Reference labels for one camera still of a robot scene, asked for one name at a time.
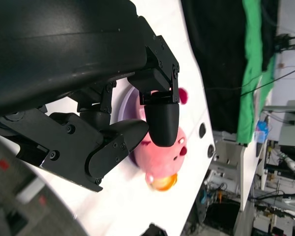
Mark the pink plush beaver doll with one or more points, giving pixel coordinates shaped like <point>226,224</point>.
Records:
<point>167,159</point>

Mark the lavender plastic plate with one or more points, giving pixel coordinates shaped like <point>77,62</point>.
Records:
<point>127,105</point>

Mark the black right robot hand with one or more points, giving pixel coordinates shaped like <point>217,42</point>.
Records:
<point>153,230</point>

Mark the black backdrop curtain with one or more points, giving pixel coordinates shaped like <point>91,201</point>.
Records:
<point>216,49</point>

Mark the blue box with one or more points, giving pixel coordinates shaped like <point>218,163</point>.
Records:
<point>261,130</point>

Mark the white side table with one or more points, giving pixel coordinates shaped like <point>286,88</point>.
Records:
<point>248,172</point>

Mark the grey metal cabinet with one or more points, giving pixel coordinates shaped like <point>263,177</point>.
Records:
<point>293,123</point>

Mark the orange striped bread toy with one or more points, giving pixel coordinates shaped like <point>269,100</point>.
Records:
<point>165,183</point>

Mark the green cloth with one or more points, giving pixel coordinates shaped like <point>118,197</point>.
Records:
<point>253,61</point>

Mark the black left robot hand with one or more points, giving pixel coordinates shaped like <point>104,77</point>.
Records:
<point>64,61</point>

